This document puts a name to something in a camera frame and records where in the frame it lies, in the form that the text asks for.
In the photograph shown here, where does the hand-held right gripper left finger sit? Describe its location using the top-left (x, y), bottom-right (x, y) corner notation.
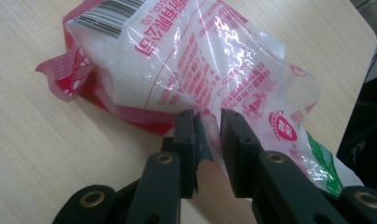
top-left (125, 108), bottom-right (214, 224)

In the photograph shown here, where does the pink printed bag of granules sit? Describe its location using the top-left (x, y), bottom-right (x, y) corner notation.
top-left (35, 0), bottom-right (365, 199)

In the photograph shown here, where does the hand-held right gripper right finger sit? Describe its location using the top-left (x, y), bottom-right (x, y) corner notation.
top-left (219, 107), bottom-right (349, 224)

